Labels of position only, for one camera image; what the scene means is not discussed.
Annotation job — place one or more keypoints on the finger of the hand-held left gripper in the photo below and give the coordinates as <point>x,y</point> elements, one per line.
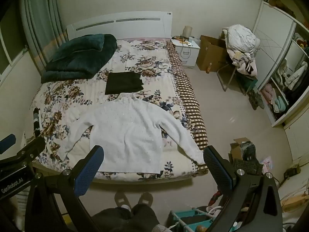
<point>33,147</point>
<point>7,143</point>

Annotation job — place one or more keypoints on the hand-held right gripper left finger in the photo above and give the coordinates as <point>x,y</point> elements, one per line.
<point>88,174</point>

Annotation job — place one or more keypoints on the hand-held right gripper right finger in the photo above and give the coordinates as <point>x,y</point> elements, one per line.
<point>216,170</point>

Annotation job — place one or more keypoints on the white knit sweater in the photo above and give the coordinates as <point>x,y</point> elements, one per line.
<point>130,135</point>

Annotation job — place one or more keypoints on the teal folded clothes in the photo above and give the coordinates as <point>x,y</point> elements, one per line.
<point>280,104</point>

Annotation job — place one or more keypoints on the pink folded clothes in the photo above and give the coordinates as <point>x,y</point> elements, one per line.
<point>268,92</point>

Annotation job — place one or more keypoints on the pile of clothes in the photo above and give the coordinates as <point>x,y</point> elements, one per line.
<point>241,46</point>

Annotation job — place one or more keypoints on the striped cloth beside bed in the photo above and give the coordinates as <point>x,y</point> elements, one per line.
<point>36,123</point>

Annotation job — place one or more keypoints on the black keyboard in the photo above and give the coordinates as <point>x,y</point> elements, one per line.
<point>247,167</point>

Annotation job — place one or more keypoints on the small open cardboard box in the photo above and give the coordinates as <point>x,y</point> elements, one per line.
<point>241,148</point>

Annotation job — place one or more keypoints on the beige slipper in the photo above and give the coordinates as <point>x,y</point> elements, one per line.
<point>145,199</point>
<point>122,199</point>

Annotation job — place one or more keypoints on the teal storage rack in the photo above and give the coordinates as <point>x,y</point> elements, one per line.
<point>190,218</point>

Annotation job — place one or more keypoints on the person's legs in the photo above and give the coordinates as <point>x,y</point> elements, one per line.
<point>130,218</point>

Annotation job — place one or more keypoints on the brown checked bed sheet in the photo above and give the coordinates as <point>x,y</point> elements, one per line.
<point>190,101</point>

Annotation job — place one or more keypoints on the white cabinet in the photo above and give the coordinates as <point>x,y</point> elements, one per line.
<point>298,140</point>

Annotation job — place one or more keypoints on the metal folding chair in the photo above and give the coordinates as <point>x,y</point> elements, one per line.
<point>227,77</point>

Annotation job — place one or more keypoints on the black folded garment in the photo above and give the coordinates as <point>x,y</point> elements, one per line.
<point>124,82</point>

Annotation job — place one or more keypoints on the dark green blanket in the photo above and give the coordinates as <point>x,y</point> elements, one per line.
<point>77,58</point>

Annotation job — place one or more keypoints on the orange bottle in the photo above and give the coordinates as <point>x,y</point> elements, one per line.
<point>209,69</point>

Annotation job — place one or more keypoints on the large cardboard box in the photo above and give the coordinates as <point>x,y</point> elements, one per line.
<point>212,53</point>

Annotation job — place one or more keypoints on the white nightstand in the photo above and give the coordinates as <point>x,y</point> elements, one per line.
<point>187,53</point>

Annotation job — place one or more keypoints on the white hanging jacket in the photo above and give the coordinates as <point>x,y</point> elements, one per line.
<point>295,76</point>

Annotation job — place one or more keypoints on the floral bed blanket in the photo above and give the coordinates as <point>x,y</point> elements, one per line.
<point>142,62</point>

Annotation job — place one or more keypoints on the green curtain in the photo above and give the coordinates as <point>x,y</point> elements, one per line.
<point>41,21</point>

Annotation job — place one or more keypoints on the beige table lamp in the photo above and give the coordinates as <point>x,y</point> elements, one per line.
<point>187,32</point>

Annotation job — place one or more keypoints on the white wardrobe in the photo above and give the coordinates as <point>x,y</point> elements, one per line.
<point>268,36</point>

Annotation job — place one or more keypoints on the white bed headboard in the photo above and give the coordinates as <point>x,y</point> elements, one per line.
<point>120,25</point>

